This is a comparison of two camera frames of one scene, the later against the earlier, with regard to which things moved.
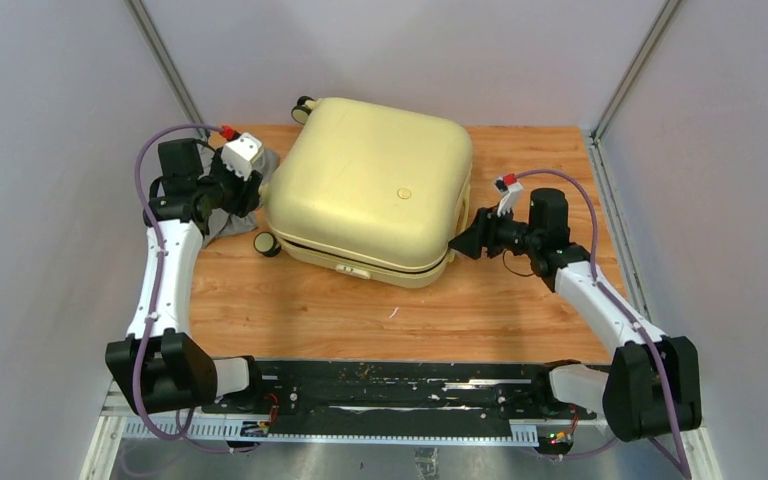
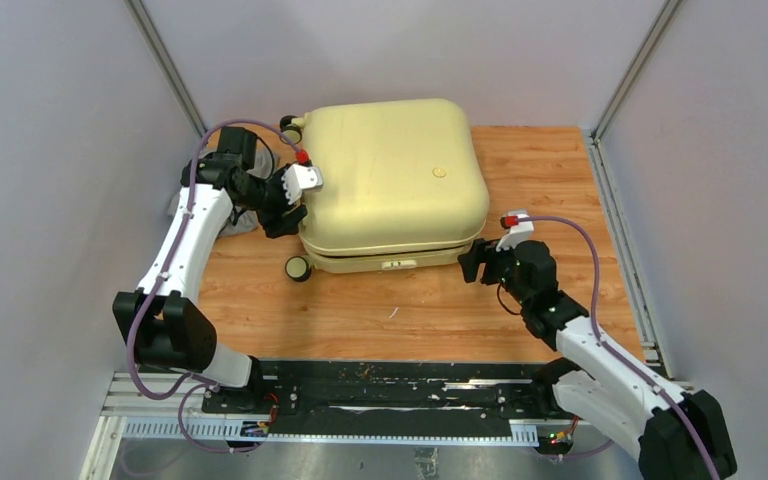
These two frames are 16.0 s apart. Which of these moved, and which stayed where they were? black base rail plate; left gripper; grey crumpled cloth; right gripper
Moved: left gripper; right gripper
Stayed: black base rail plate; grey crumpled cloth
